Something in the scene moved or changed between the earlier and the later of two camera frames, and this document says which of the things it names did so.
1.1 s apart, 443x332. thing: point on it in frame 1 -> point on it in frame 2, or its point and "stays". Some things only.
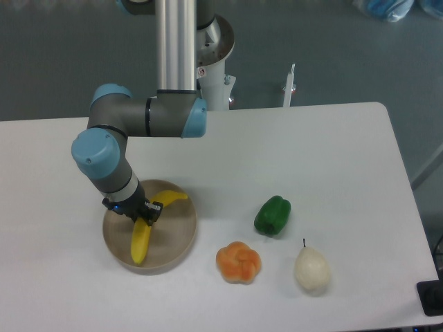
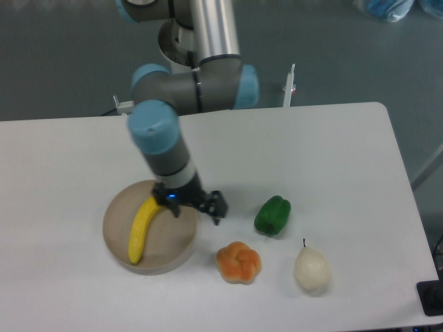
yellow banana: x=141 y=229 stays
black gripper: x=136 y=207 -> x=188 y=195
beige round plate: x=172 y=238 stays
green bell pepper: x=272 y=215 stays
